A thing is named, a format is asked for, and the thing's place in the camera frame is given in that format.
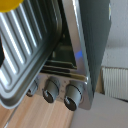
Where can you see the ribbed metal oven tray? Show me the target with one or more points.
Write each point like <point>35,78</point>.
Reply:
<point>23,50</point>

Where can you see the silver toaster oven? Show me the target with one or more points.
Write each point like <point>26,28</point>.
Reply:
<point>93,33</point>

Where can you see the silver oven knob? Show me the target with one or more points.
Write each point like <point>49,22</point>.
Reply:
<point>51,90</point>
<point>73,96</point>
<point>32,89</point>

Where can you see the white ribbed panel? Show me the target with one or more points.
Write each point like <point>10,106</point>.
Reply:
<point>115,83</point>

